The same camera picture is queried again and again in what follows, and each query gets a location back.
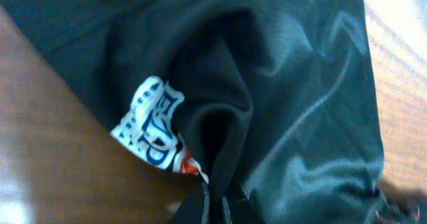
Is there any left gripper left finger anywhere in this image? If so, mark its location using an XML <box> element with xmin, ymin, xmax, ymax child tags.
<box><xmin>169</xmin><ymin>182</ymin><xmax>209</xmax><ymax>224</ymax></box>

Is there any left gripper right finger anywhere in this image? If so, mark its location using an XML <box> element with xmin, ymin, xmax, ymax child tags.
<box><xmin>222</xmin><ymin>192</ymin><xmax>264</xmax><ymax>224</ymax></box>

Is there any black orange-patterned jersey shirt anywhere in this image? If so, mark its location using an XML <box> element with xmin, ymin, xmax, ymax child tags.
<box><xmin>1</xmin><ymin>0</ymin><xmax>426</xmax><ymax>223</ymax></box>

